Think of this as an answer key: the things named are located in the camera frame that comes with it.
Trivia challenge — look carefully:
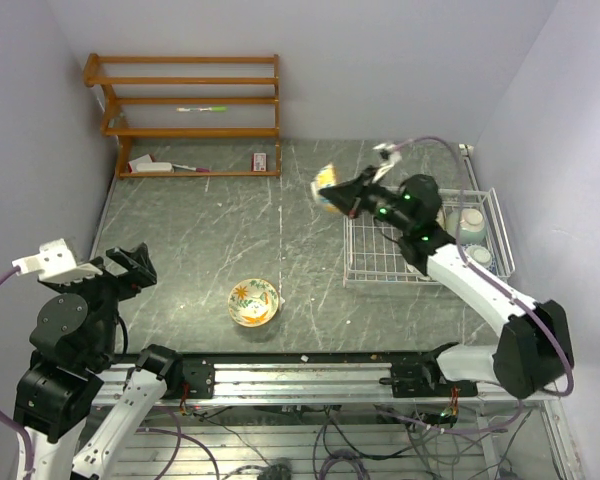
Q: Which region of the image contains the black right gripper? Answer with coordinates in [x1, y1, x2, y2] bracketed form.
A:
[319, 166, 413, 234]

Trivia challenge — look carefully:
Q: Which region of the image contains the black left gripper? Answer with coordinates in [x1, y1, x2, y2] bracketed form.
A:
[37, 240, 154, 362]

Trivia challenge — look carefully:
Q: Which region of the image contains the light teal ribbed bowl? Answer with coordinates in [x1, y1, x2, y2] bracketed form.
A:
[445, 208, 487, 245]

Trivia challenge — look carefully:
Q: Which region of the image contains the red geometric pattern bowl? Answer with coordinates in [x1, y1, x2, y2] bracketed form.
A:
[464, 244, 497, 274]

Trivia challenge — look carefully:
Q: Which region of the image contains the blue orange floral bowl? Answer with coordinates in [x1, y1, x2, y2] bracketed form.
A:
[310, 163, 340, 214]

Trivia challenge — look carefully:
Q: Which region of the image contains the green fern orange flower bowl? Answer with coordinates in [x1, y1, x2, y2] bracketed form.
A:
[227, 278, 283, 328]

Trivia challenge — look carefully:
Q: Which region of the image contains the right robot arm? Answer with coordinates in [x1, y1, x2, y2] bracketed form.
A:
[311, 167, 575, 399]

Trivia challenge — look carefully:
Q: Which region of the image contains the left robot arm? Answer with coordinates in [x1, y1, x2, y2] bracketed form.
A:
[12, 239, 194, 479]

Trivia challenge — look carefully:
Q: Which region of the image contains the wooden shelf rack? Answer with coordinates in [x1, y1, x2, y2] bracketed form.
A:
[82, 53, 282, 179]

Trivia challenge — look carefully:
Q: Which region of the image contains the white plastic case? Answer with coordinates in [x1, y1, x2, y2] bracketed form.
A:
[139, 162, 175, 174]

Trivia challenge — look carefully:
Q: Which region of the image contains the red white flat box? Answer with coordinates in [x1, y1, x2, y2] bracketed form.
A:
[127, 154, 154, 173]

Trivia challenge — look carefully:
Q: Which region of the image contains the red white small box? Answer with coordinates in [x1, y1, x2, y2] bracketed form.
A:
[251, 152, 268, 173]

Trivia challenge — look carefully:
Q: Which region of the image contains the green white marker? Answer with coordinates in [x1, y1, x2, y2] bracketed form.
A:
[176, 106, 228, 113]

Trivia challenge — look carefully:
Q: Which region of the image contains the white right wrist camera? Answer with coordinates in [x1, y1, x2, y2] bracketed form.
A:
[372, 143, 402, 183]

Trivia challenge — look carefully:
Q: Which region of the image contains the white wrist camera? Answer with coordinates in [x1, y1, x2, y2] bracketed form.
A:
[12, 239, 103, 285]
[372, 143, 402, 183]

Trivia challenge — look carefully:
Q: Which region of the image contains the white wire dish rack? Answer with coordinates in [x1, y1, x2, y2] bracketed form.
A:
[343, 189, 515, 285]

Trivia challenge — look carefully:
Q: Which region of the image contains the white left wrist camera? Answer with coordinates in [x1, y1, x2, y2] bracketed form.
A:
[12, 239, 103, 285]

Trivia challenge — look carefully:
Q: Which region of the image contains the aluminium mounting rail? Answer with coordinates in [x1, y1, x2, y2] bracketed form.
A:
[29, 360, 561, 405]

